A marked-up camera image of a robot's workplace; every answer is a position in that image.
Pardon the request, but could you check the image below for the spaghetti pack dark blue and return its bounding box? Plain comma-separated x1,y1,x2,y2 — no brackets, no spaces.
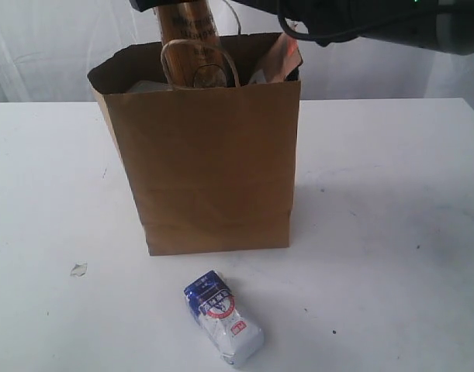
154,1,227,88

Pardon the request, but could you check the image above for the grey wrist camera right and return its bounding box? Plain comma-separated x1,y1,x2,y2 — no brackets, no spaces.
130,0,165,12

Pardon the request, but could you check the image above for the blue white salt packet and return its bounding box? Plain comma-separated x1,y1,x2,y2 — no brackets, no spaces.
183,270,265,368

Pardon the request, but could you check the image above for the clear bottle yellow millet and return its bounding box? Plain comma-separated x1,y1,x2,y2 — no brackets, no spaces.
127,81,171,93

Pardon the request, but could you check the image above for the brown paper shopping bag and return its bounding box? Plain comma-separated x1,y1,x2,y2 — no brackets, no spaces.
88,33,301,256

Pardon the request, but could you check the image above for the brown coffee pouch orange label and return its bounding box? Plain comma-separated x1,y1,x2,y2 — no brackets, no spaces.
248,33,303,84

